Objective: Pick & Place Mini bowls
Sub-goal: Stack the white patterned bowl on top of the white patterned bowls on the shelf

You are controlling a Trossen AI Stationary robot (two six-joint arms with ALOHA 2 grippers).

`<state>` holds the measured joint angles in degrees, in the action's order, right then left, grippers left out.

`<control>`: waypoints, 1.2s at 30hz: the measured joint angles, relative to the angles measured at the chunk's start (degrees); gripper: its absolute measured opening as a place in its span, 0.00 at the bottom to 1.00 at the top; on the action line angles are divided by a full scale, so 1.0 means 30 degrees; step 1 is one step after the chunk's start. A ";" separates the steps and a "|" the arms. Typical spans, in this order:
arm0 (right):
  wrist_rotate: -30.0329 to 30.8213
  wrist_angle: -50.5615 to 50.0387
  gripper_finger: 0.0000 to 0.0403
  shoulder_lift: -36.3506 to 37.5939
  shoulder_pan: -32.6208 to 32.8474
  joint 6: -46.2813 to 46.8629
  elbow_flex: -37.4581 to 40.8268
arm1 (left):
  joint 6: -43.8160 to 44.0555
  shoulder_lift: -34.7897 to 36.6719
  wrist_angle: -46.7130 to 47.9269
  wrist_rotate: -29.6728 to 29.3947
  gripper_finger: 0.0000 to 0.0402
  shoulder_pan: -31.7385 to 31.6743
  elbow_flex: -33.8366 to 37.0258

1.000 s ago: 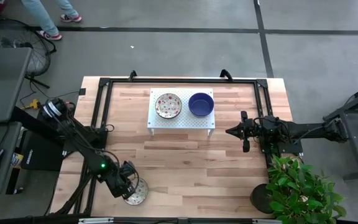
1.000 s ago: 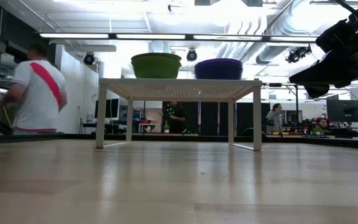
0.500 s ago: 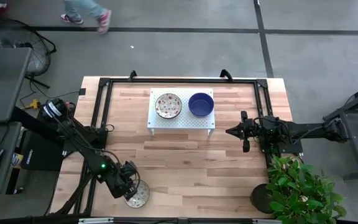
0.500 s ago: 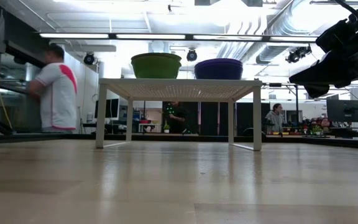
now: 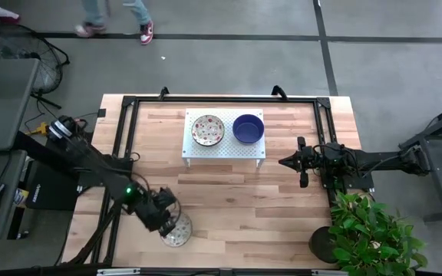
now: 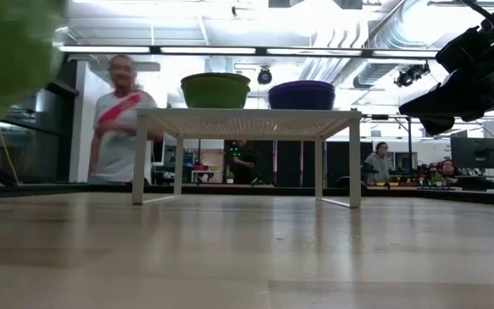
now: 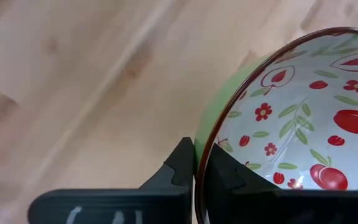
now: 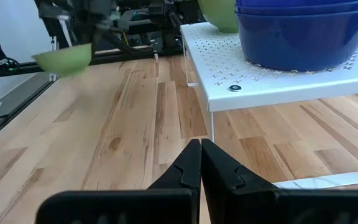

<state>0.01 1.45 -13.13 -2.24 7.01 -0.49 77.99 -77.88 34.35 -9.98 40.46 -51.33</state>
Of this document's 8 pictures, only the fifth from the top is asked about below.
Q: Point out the black plant pot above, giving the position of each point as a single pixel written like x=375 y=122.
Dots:
x=320 y=245

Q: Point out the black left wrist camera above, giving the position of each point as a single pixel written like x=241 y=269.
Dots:
x=166 y=197

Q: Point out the black aluminium table frame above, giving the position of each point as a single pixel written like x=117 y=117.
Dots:
x=225 y=99

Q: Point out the white perforated metal shelf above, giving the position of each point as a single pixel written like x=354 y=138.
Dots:
x=225 y=151

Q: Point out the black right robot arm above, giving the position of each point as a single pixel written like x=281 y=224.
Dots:
x=378 y=160

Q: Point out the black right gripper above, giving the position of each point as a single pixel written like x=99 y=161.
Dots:
x=304 y=161

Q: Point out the grey desk top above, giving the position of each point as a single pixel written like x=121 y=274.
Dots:
x=2 y=103

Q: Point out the green leafy potted plant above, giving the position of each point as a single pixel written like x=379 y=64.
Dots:
x=370 y=234

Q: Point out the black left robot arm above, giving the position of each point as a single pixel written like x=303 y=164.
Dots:
x=90 y=159

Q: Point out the grey keyboard tray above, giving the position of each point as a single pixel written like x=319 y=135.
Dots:
x=10 y=172

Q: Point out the black floor fan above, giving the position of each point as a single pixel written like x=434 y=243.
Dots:
x=46 y=53

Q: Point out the floral plate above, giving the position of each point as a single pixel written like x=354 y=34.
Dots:
x=207 y=130

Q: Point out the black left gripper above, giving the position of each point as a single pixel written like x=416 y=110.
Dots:
x=154 y=218

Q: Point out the small yellow packet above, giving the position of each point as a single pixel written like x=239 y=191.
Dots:
x=20 y=197

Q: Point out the black computer case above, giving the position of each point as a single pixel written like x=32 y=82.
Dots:
x=52 y=193

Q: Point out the black frame bracket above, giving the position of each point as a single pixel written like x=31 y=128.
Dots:
x=279 y=89
x=162 y=89

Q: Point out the black metal stand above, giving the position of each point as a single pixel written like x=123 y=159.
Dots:
x=33 y=147
x=439 y=184

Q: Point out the small blue plastic bowl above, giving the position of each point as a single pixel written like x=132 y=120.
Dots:
x=248 y=129

